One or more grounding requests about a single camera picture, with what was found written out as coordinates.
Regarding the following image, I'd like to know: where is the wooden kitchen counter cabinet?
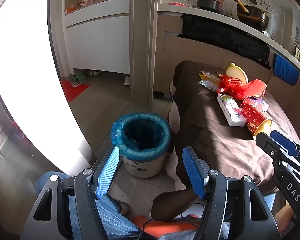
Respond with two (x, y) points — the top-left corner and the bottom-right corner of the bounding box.
(152, 4), (300, 100)

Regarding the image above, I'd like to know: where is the black cooking pot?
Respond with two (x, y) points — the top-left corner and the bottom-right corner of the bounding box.
(196, 0), (222, 12)

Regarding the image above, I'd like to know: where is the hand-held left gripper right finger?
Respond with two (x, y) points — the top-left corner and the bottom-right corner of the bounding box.
(182, 146), (282, 240)

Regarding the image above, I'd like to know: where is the orange object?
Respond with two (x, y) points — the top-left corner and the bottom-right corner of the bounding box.
(132, 214), (201, 238)

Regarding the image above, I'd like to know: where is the black wok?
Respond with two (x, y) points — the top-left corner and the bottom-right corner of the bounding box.
(236, 4), (270, 32)

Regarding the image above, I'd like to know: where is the grey sandal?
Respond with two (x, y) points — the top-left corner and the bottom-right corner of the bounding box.
(116, 199), (132, 216)

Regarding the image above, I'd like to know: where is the wooden spatula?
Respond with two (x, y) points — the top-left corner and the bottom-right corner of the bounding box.
(234, 0), (250, 13)

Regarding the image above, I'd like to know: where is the red doormat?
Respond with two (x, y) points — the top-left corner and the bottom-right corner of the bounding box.
(59, 79), (90, 103)

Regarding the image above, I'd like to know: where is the white printed flat box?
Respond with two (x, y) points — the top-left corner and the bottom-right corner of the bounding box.
(217, 93), (247, 127)

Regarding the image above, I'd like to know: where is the white shoe cabinet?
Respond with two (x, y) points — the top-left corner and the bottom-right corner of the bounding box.
(64, 0), (131, 77)

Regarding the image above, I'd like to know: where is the brown tablecloth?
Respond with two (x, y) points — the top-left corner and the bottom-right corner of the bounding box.
(151, 60), (300, 222)

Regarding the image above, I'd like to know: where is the red plastic bag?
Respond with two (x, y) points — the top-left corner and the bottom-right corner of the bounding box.
(216, 74), (267, 101)

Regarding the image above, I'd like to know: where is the white trash bin blue liner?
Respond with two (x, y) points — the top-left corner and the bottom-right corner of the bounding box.
(111, 113), (172, 179)

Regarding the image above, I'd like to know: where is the person's leg in jeans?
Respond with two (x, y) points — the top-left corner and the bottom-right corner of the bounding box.
(35, 171), (142, 240)

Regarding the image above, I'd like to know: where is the clear yellow printed wrapper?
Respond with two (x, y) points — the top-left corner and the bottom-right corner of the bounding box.
(199, 70), (224, 93)

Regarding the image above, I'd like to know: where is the red paper cup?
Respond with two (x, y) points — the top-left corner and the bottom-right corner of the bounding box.
(241, 104), (273, 140)

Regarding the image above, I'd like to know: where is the clear plastic container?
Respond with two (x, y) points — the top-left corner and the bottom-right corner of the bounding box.
(157, 0), (193, 7)

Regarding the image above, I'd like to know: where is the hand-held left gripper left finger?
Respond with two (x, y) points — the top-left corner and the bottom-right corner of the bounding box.
(20, 146), (121, 240)

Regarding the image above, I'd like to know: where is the black cable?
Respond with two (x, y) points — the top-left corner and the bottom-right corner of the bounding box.
(137, 202), (206, 240)

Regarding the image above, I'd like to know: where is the blue towel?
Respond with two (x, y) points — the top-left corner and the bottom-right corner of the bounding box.
(273, 53), (300, 86)

